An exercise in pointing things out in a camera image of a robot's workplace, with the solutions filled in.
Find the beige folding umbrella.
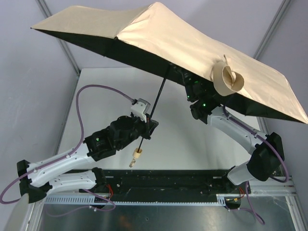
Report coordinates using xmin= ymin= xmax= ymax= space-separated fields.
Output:
xmin=30 ymin=1 xmax=308 ymax=168

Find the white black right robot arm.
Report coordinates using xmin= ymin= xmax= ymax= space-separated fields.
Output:
xmin=182 ymin=70 xmax=289 ymax=185

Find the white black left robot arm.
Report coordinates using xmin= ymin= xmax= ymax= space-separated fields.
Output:
xmin=17 ymin=115 xmax=159 ymax=203

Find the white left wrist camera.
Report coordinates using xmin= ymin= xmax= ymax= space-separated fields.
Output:
xmin=131 ymin=98 xmax=151 ymax=122

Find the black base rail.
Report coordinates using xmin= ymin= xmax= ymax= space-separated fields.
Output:
xmin=90 ymin=169 xmax=245 ymax=203

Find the grey slotted cable duct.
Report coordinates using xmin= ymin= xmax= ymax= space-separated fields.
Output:
xmin=44 ymin=194 xmax=226 ymax=206

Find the aluminium right side rail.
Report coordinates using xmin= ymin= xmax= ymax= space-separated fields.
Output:
xmin=257 ymin=117 xmax=270 ymax=134

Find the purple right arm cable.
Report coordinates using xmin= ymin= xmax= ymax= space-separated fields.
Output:
xmin=222 ymin=105 xmax=289 ymax=226

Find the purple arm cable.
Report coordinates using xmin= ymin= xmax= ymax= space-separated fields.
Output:
xmin=0 ymin=84 xmax=138 ymax=205
xmin=222 ymin=105 xmax=289 ymax=226

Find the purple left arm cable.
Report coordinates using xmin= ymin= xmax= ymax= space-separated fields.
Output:
xmin=0 ymin=84 xmax=138 ymax=205

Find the aluminium left corner post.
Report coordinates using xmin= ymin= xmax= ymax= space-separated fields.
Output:
xmin=35 ymin=0 xmax=81 ymax=75

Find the aluminium corner frame post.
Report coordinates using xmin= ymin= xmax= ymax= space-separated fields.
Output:
xmin=253 ymin=0 xmax=292 ymax=60

